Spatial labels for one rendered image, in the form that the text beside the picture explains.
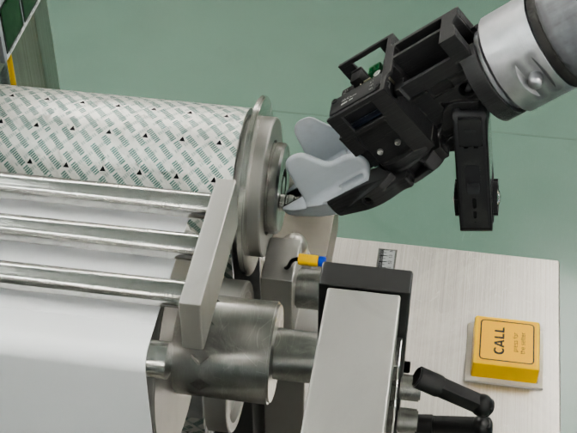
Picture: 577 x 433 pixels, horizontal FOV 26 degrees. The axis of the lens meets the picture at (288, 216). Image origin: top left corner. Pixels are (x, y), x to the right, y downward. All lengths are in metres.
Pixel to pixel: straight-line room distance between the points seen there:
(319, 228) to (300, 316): 0.25
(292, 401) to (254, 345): 0.38
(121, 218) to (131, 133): 0.27
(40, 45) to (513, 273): 0.88
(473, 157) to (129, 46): 2.53
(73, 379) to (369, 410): 0.16
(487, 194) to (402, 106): 0.10
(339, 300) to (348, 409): 0.07
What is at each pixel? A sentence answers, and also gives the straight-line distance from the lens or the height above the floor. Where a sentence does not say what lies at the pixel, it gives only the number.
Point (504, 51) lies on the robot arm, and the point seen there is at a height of 1.44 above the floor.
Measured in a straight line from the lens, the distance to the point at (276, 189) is 0.98.
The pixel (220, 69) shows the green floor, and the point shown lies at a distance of 3.30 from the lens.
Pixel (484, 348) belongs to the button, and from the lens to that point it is 1.35.
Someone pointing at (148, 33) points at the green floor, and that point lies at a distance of 3.44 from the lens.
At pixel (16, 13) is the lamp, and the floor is 1.18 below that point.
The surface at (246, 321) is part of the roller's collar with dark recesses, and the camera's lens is 0.76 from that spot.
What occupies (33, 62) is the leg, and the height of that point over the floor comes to 0.78.
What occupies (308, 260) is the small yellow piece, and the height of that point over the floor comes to 1.23.
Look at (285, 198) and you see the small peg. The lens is 1.00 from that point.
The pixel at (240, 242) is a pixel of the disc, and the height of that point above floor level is 1.26.
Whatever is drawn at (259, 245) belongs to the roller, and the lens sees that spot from 0.99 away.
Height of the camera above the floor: 1.92
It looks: 42 degrees down
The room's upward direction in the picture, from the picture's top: straight up
